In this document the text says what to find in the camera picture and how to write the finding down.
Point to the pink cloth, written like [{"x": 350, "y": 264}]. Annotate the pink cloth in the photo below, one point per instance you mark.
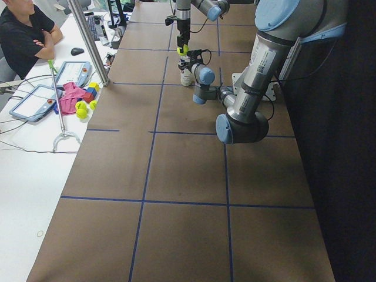
[{"x": 70, "y": 98}]

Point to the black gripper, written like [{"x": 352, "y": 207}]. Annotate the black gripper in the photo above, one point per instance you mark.
[
  {"x": 187, "y": 63},
  {"x": 183, "y": 29}
]

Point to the teach pendant tablet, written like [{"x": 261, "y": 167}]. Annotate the teach pendant tablet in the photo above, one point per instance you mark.
[
  {"x": 77, "y": 72},
  {"x": 35, "y": 105}
]

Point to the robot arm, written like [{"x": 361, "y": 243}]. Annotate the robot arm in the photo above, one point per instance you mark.
[
  {"x": 279, "y": 25},
  {"x": 211, "y": 9}
]

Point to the red blue cube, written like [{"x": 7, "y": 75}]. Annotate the red blue cube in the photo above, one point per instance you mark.
[{"x": 89, "y": 95}]

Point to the near teach pendant tablet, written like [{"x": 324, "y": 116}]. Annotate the near teach pendant tablet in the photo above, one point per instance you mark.
[{"x": 35, "y": 105}]

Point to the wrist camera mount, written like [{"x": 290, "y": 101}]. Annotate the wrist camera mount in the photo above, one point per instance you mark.
[{"x": 170, "y": 20}]

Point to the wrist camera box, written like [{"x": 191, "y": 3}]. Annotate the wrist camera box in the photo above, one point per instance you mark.
[{"x": 195, "y": 55}]

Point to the black keyboard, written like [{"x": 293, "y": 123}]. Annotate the black keyboard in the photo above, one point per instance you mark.
[{"x": 93, "y": 21}]

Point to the far teach pendant tablet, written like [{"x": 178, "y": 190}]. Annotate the far teach pendant tablet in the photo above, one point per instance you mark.
[{"x": 77, "y": 72}]

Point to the metal reacher grabber tool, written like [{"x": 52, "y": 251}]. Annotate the metal reacher grabber tool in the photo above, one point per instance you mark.
[{"x": 64, "y": 134}]

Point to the black computer mouse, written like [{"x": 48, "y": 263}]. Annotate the black computer mouse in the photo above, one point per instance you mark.
[{"x": 76, "y": 51}]

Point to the seated person in black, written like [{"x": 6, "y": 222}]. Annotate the seated person in black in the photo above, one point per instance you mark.
[{"x": 27, "y": 35}]

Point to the yellow cube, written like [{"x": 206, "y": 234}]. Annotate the yellow cube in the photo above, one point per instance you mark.
[{"x": 93, "y": 86}]

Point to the spare tennis ball on desk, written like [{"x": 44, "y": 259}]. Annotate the spare tennis ball on desk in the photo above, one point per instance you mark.
[{"x": 81, "y": 105}]

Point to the black computer monitor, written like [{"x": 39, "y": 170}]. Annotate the black computer monitor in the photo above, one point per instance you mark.
[{"x": 117, "y": 17}]

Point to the aluminium frame post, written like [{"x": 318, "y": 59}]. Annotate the aluminium frame post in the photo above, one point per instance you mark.
[{"x": 78, "y": 15}]

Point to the white side desk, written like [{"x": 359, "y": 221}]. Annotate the white side desk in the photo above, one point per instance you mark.
[{"x": 33, "y": 175}]

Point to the tennis ball can holder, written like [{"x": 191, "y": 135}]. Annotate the tennis ball can holder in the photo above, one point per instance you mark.
[{"x": 185, "y": 74}]

